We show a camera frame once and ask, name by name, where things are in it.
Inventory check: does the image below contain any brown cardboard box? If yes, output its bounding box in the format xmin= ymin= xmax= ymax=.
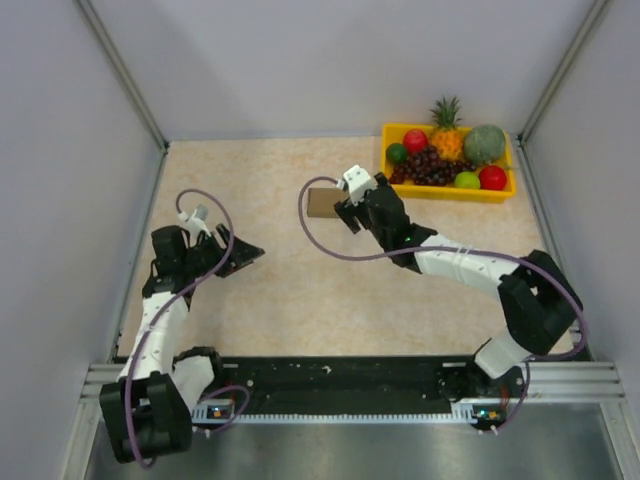
xmin=306 ymin=187 xmax=347 ymax=219

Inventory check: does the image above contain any green melon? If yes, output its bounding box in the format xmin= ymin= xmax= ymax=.
xmin=463 ymin=124 xmax=506 ymax=165

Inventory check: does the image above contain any purple grape bunch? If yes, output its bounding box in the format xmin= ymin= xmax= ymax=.
xmin=390 ymin=147 xmax=476 ymax=187

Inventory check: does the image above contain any white cable duct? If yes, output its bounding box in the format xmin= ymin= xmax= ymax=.
xmin=192 ymin=403 xmax=481 ymax=425

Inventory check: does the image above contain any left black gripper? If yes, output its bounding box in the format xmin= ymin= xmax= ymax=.
xmin=181 ymin=223 xmax=264 ymax=278

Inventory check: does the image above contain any pineapple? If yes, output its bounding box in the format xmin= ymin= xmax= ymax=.
xmin=430 ymin=97 xmax=464 ymax=161

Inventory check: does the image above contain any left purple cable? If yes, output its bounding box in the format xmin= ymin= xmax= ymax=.
xmin=123 ymin=188 xmax=251 ymax=470

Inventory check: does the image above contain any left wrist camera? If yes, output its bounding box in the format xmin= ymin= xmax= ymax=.
xmin=178 ymin=205 xmax=211 ymax=239

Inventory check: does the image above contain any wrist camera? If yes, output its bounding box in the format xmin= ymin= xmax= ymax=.
xmin=178 ymin=205 xmax=211 ymax=239
xmin=336 ymin=165 xmax=377 ymax=205

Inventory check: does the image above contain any red apple back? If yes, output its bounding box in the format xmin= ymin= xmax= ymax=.
xmin=402 ymin=129 xmax=429 ymax=155

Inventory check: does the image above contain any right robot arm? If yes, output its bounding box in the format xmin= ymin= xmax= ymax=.
xmin=334 ymin=166 xmax=582 ymax=396

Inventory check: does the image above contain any light green lime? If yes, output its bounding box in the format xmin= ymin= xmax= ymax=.
xmin=454 ymin=171 xmax=481 ymax=190

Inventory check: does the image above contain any aluminium frame rail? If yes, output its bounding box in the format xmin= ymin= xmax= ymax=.
xmin=80 ymin=362 xmax=626 ymax=404

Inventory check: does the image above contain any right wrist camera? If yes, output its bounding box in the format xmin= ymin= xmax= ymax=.
xmin=336 ymin=165 xmax=377 ymax=205

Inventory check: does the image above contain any red apple front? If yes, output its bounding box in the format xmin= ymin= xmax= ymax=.
xmin=478 ymin=165 xmax=508 ymax=191

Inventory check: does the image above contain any yellow plastic tray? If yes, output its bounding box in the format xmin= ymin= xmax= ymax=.
xmin=379 ymin=123 xmax=517 ymax=204

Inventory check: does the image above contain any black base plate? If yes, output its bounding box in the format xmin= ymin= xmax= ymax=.
xmin=208 ymin=355 xmax=523 ymax=416

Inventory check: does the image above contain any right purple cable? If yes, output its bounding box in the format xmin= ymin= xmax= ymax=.
xmin=298 ymin=176 xmax=590 ymax=435

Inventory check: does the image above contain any dark green lime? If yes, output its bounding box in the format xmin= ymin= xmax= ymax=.
xmin=385 ymin=143 xmax=408 ymax=165

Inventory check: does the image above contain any purple cable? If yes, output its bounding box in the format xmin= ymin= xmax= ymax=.
xmin=298 ymin=176 xmax=590 ymax=435
xmin=123 ymin=188 xmax=251 ymax=470

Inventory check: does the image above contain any red apple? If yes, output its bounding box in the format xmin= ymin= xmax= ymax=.
xmin=402 ymin=129 xmax=429 ymax=155
xmin=478 ymin=165 xmax=508 ymax=191

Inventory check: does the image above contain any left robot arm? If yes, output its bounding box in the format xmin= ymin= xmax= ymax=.
xmin=99 ymin=224 xmax=265 ymax=465

